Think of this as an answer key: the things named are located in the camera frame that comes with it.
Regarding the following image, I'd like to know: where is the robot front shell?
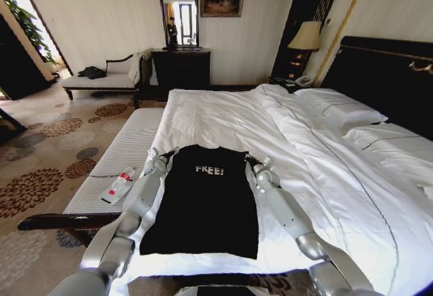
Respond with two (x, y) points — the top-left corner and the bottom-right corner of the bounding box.
(173, 285), (269, 296)

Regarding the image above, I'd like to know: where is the dark framed mirror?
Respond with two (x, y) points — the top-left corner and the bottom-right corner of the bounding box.
(155, 0), (201, 49)

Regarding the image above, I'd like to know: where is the white striped cushioned bench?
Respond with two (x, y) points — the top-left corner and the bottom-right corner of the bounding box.
(17, 107), (167, 239)

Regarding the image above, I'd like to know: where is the black bag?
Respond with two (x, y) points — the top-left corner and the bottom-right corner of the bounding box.
(77, 66), (108, 80)

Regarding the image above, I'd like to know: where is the dark wooden dresser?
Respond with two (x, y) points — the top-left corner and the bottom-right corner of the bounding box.
(150, 47), (212, 91)

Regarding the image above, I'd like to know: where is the green leafy plant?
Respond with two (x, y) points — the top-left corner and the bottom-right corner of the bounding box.
(0, 0), (59, 66)

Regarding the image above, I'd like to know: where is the dark nightstand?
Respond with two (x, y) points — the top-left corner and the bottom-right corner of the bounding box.
(268, 75), (316, 90)

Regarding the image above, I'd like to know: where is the table lamp with cream shade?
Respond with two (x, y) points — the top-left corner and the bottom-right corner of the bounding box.
(286, 20), (322, 71)

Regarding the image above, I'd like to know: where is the white cloth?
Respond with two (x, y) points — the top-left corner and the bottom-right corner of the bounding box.
(127, 52), (143, 86)

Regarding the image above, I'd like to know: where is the black T-shirt with FREE print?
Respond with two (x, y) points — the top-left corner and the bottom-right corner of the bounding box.
(139, 144), (260, 260)

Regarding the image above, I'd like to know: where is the dark wooden door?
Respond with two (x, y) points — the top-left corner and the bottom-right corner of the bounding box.
(0, 14), (51, 101)

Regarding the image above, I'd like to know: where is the white pillow with dark piping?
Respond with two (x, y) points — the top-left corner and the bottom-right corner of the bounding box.
(340, 122), (433, 191)
(293, 88), (389, 132)

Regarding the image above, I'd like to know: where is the person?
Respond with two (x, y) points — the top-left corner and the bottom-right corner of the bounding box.
(166, 15), (179, 45)

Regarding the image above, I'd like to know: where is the clear bottle with red label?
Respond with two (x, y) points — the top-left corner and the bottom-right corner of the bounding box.
(108, 166), (135, 197)

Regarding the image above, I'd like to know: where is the dark wooden headboard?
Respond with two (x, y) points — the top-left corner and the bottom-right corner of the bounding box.
(319, 35), (433, 141)

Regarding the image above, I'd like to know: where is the flat clear plastic package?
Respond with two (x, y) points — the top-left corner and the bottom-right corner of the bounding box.
(97, 173), (137, 205)

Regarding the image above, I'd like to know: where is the white duvet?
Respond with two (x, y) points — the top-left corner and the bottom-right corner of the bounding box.
(111, 84), (433, 296)

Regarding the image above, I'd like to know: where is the white chaise with dark frame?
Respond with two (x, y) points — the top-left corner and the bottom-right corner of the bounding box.
(62, 51), (152, 101)

